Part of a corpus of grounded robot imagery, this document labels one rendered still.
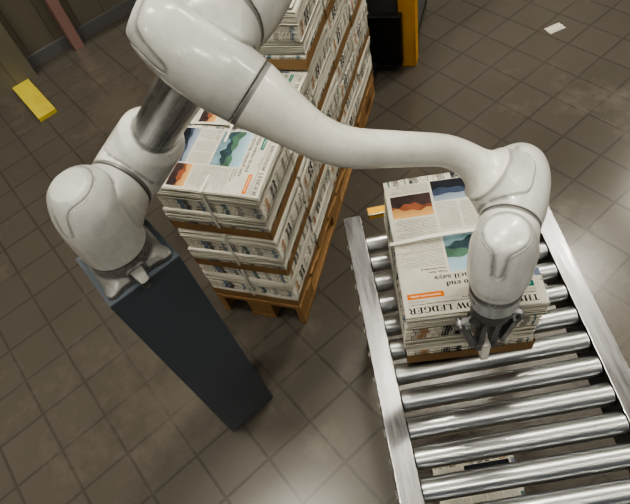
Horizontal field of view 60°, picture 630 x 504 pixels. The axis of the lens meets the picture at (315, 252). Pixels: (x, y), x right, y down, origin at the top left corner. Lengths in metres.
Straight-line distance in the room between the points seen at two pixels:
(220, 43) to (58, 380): 2.08
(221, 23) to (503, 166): 0.49
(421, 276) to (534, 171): 0.33
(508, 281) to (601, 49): 2.70
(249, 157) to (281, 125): 1.01
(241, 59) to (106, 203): 0.58
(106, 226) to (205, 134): 0.75
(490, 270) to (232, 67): 0.47
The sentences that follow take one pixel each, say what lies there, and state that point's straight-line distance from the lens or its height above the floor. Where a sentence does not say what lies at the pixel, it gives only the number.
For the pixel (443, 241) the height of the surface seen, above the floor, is 1.03.
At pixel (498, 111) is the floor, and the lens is 3.04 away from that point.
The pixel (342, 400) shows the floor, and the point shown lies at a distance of 2.16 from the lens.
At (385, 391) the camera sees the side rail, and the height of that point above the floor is 0.80.
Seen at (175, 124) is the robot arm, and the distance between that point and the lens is 1.15.
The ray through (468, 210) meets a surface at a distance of 1.27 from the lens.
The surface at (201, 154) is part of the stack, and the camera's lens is 1.83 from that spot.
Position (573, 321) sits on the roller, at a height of 0.79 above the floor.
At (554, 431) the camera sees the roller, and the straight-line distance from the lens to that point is 1.31.
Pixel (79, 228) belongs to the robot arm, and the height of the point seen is 1.21.
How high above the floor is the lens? 2.02
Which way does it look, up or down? 54 degrees down
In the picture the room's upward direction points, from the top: 17 degrees counter-clockwise
